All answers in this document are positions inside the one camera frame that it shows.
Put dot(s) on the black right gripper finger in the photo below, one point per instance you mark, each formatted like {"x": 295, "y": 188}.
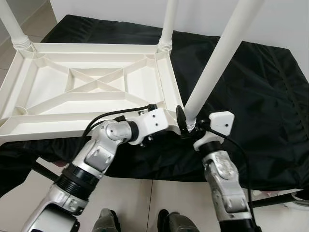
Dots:
{"x": 181, "y": 118}

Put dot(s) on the white plastic table leg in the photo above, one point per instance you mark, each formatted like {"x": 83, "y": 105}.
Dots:
{"x": 217, "y": 58}
{"x": 168, "y": 24}
{"x": 12, "y": 24}

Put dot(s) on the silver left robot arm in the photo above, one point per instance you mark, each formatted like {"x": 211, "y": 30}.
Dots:
{"x": 101, "y": 150}

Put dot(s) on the black table cloth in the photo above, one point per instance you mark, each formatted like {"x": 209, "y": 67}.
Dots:
{"x": 251, "y": 96}

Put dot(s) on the grey right robot foot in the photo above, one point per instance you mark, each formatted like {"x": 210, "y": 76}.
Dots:
{"x": 178, "y": 223}

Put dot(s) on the grey robot foot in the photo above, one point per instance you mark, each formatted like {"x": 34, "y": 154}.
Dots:
{"x": 106, "y": 222}
{"x": 178, "y": 223}

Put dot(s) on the pink plastic object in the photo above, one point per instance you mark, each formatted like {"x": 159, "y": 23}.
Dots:
{"x": 265, "y": 192}

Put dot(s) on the grey left robot foot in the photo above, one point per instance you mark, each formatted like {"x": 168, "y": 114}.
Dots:
{"x": 106, "y": 222}

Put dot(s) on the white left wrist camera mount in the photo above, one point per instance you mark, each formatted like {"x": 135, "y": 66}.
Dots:
{"x": 154, "y": 121}

